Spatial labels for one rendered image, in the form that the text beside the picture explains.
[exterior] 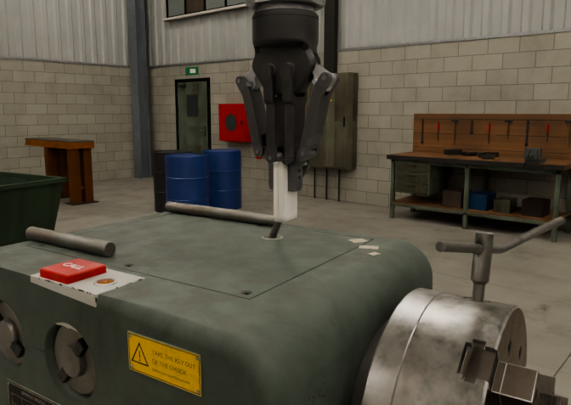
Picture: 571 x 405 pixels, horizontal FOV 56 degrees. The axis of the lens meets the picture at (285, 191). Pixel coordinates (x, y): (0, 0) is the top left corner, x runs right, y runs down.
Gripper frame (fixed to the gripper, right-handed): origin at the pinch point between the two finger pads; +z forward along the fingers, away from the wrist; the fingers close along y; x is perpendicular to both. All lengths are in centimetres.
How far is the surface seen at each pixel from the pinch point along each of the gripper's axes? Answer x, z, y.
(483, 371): 3.0, 17.6, 22.6
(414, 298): 10.5, 13.9, 12.4
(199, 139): 767, 49, -715
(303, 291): 0.6, 12.1, 2.2
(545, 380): 23.9, 26.8, 26.5
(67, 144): 455, 43, -703
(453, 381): 0.9, 18.4, 20.2
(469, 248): 12.0, 6.9, 18.4
